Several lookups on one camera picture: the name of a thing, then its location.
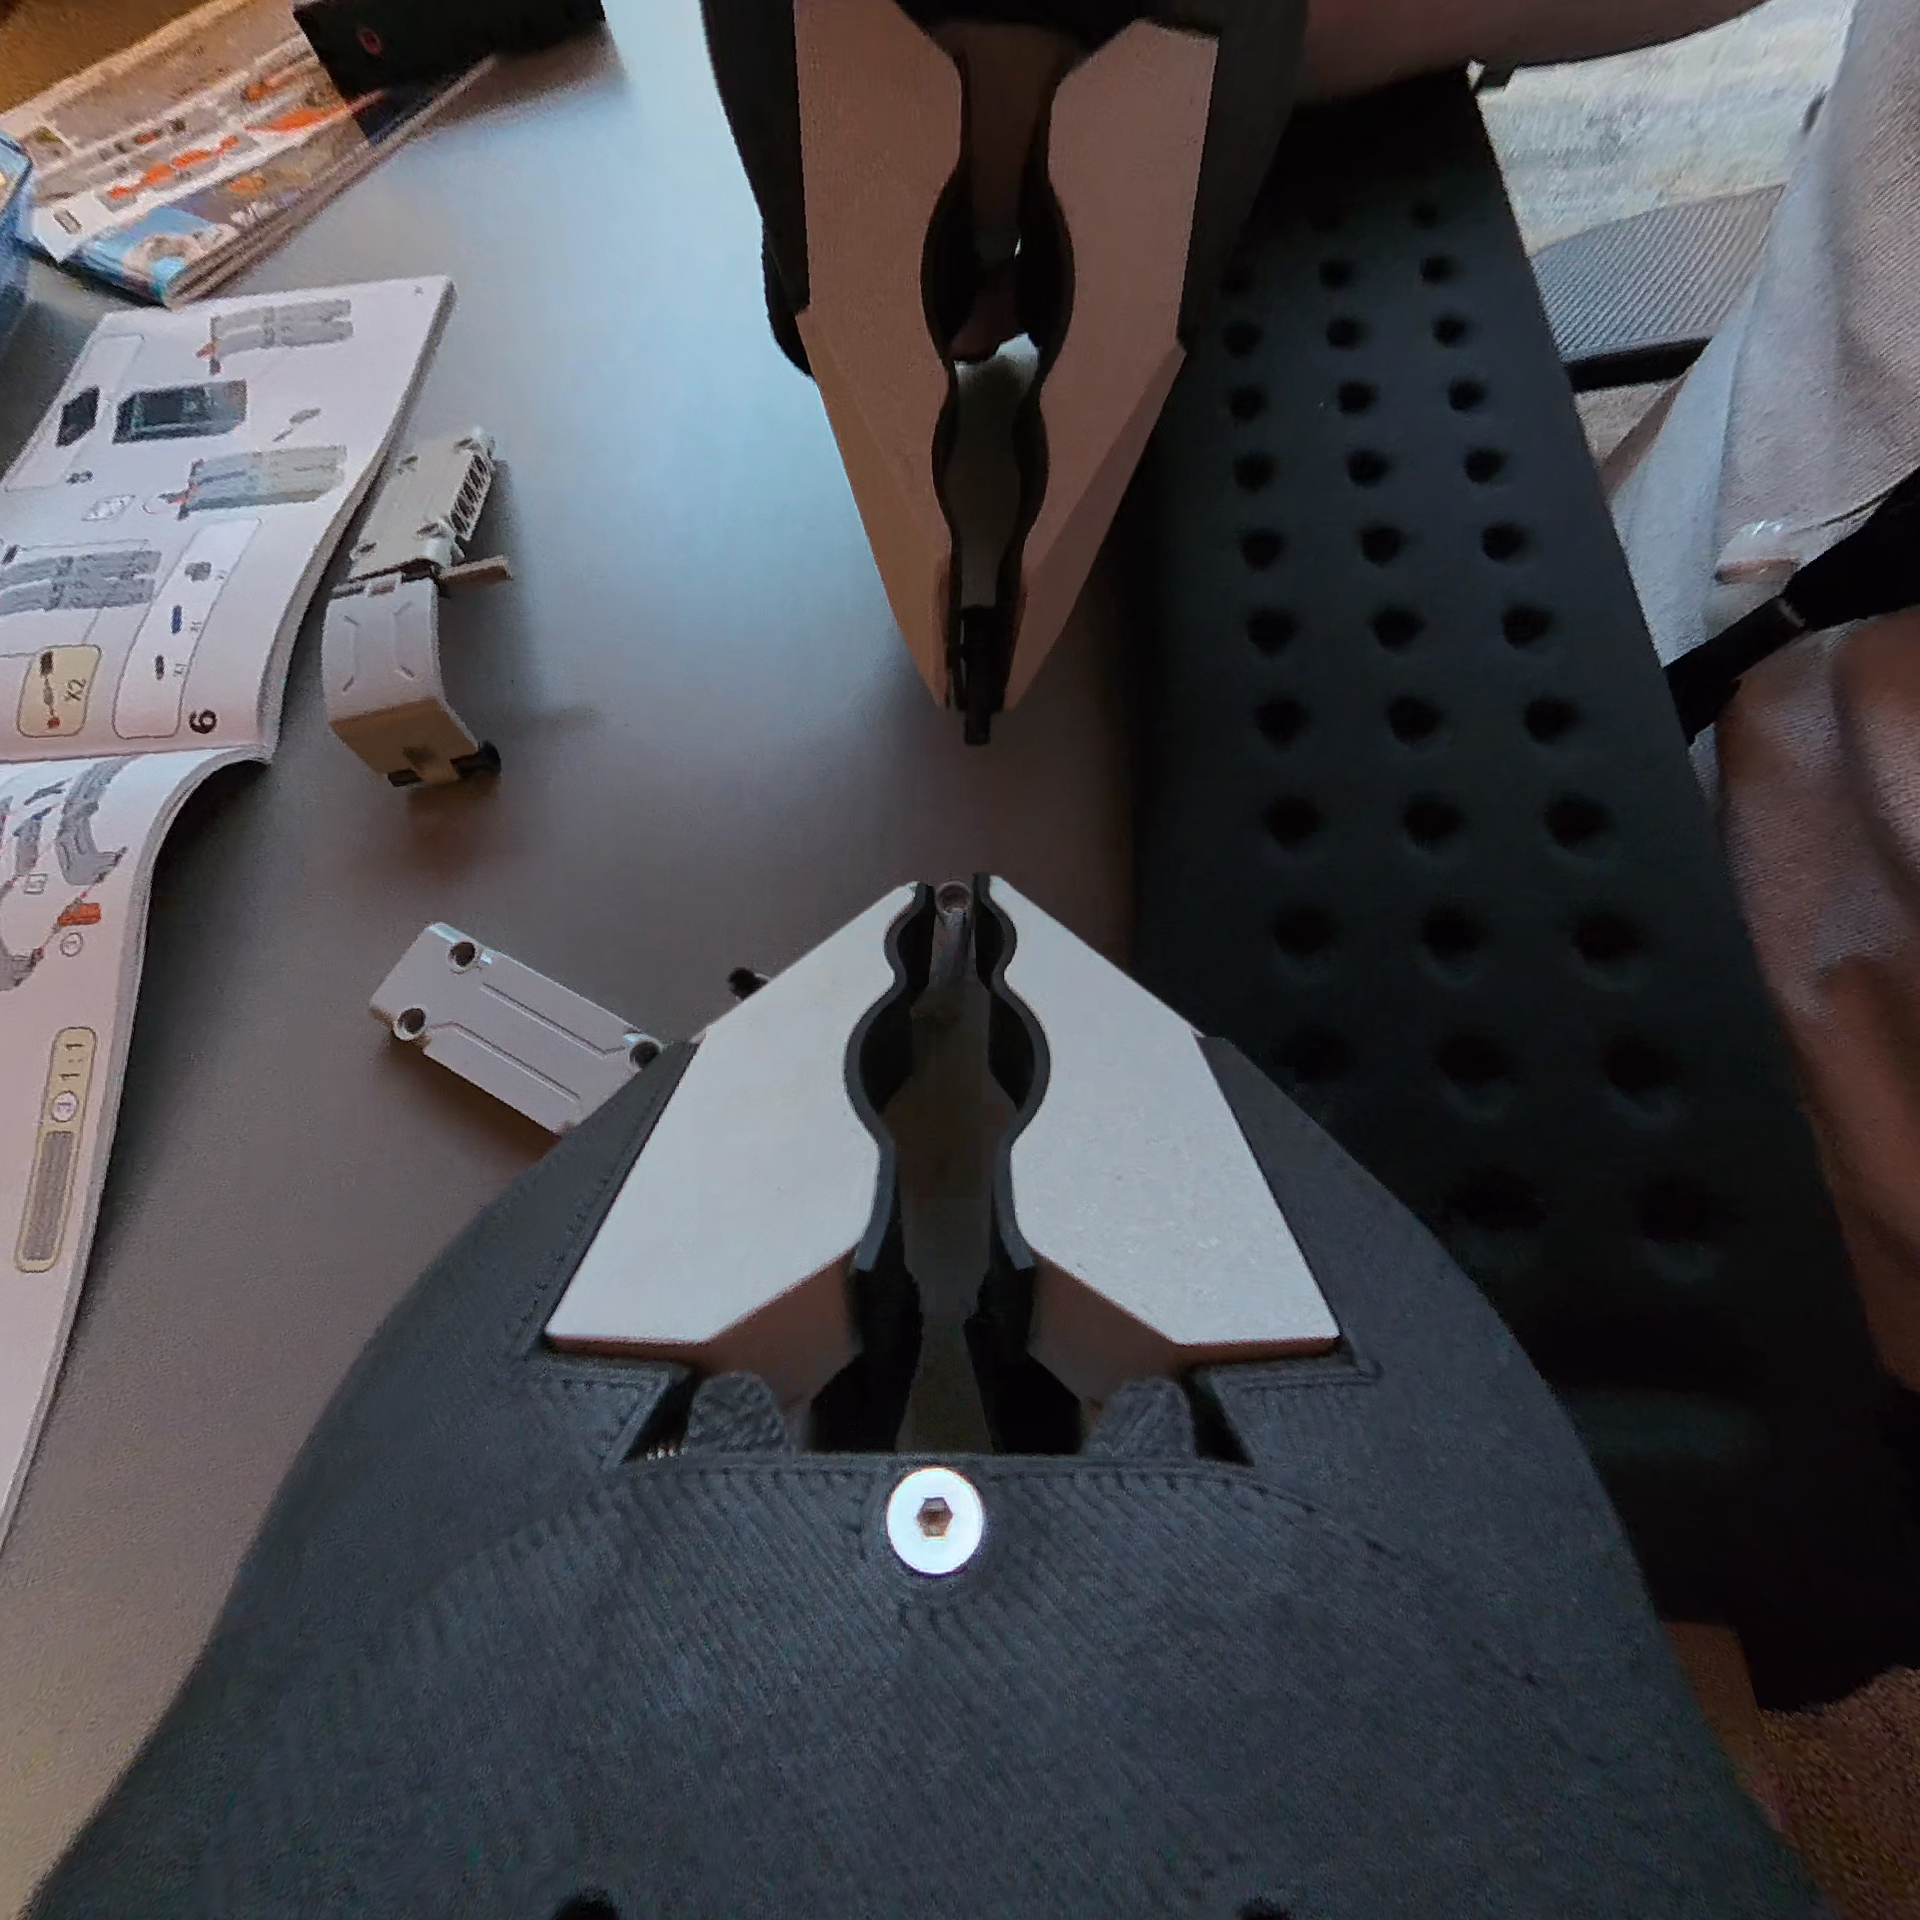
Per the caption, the colourful printed leaflet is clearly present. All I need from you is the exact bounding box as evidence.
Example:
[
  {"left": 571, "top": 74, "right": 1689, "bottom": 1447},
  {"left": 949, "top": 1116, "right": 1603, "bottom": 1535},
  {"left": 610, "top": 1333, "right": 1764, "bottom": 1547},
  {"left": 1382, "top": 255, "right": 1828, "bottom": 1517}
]
[{"left": 0, "top": 15, "right": 500, "bottom": 310}]

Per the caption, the grey curved brick assembly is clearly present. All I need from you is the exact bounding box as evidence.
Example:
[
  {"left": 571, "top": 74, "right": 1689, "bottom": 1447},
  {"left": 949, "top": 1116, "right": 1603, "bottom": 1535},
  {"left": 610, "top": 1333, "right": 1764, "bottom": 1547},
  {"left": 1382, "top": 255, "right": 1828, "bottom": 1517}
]
[{"left": 319, "top": 426, "right": 514, "bottom": 790}]

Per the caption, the grey desk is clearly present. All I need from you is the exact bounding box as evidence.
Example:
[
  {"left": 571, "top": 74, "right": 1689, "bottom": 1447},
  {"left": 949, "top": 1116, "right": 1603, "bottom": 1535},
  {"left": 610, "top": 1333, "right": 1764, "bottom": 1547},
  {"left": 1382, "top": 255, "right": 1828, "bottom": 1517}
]
[{"left": 0, "top": 0, "right": 1173, "bottom": 1877}]

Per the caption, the black rectangular device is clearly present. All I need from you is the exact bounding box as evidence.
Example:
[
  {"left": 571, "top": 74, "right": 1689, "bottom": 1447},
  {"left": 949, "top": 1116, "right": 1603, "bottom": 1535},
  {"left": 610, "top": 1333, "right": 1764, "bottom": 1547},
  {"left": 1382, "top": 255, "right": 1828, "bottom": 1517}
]
[{"left": 292, "top": 0, "right": 605, "bottom": 64}]

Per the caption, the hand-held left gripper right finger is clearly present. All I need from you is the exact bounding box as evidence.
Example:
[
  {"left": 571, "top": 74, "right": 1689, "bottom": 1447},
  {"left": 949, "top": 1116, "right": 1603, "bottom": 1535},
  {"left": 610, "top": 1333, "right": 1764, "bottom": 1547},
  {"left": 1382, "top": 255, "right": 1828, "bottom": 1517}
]
[{"left": 970, "top": 875, "right": 1345, "bottom": 1424}]

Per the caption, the grey rectangular panel brick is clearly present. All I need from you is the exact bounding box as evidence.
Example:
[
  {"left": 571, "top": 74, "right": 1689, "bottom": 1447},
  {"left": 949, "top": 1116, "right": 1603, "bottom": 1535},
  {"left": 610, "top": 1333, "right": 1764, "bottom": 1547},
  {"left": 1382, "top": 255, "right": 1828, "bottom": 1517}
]
[{"left": 369, "top": 922, "right": 671, "bottom": 1135}]

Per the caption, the person in beige shirt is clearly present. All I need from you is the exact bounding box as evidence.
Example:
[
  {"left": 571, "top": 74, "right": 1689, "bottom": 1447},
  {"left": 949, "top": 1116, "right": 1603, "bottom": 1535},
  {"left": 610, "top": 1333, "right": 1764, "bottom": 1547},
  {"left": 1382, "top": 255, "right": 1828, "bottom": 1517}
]
[{"left": 1606, "top": 0, "right": 1920, "bottom": 1359}]

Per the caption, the instruction booklet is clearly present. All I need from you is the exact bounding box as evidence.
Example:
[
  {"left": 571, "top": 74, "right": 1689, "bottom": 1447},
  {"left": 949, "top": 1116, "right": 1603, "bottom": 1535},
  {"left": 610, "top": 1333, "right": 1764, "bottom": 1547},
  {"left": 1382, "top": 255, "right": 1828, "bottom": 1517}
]
[{"left": 0, "top": 275, "right": 457, "bottom": 1547}]

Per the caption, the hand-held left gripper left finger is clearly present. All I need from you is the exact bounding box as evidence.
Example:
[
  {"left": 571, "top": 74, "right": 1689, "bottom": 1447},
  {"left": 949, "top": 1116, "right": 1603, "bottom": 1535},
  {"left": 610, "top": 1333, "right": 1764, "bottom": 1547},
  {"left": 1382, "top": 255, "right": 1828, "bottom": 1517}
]
[{"left": 546, "top": 882, "right": 932, "bottom": 1445}]

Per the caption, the black shoulder strap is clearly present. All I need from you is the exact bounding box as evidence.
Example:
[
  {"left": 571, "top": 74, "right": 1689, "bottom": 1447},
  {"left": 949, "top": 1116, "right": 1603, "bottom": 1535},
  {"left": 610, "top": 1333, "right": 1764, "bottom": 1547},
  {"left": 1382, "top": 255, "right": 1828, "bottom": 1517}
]
[{"left": 1662, "top": 507, "right": 1920, "bottom": 748}]

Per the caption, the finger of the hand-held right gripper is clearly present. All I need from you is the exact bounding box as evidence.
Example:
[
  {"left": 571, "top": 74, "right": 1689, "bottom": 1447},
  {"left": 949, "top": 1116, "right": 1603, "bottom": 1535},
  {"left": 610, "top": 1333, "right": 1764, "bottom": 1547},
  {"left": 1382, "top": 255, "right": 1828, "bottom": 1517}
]
[
  {"left": 790, "top": 0, "right": 974, "bottom": 710},
  {"left": 993, "top": 15, "right": 1220, "bottom": 712}
]

